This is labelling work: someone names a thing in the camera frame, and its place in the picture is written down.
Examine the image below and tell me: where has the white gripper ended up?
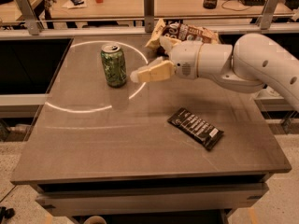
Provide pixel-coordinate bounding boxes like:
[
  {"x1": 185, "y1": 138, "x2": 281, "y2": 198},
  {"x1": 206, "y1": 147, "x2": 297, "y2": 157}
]
[{"x1": 130, "y1": 35, "x2": 203, "y2": 83}]

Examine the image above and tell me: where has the green soda can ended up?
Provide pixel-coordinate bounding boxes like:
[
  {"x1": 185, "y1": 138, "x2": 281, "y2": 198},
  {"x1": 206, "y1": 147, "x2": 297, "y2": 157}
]
[{"x1": 101, "y1": 43, "x2": 126, "y2": 88}]

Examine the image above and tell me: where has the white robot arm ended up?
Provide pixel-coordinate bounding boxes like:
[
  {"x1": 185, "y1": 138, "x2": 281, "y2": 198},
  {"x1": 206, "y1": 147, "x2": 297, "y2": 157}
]
[{"x1": 130, "y1": 34, "x2": 299, "y2": 110}]

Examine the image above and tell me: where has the black rxbar chocolate wrapper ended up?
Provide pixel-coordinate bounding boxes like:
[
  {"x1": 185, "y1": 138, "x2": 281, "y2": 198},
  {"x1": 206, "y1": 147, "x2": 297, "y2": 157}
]
[{"x1": 167, "y1": 107, "x2": 223, "y2": 151}]

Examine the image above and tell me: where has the brown yellow chip bag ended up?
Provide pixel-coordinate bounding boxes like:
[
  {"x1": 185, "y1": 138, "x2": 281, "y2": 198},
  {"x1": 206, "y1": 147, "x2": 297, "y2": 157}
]
[{"x1": 146, "y1": 19, "x2": 220, "y2": 55}]

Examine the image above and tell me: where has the black mesh cup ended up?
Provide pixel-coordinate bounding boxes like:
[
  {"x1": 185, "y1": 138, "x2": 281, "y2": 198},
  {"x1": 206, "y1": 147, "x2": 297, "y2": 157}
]
[{"x1": 203, "y1": 0, "x2": 218, "y2": 9}]

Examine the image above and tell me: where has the middle metal rail bracket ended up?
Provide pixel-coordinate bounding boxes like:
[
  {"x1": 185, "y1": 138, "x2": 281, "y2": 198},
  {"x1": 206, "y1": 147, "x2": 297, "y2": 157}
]
[{"x1": 144, "y1": 0, "x2": 154, "y2": 33}]

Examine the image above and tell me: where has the metal rail bracket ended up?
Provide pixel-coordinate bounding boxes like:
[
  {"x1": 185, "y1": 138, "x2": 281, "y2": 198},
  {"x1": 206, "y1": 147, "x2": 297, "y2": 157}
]
[
  {"x1": 15, "y1": 0, "x2": 42, "y2": 35},
  {"x1": 257, "y1": 0, "x2": 279, "y2": 30},
  {"x1": 144, "y1": 0, "x2": 154, "y2": 33}
]

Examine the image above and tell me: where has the right metal rail bracket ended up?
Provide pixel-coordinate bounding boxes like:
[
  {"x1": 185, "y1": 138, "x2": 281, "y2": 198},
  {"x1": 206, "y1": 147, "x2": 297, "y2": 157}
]
[{"x1": 257, "y1": 0, "x2": 279, "y2": 30}]

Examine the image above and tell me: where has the left metal rail bracket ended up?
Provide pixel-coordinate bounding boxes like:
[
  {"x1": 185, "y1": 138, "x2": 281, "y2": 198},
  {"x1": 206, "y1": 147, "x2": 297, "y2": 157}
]
[{"x1": 15, "y1": 0, "x2": 42, "y2": 35}]

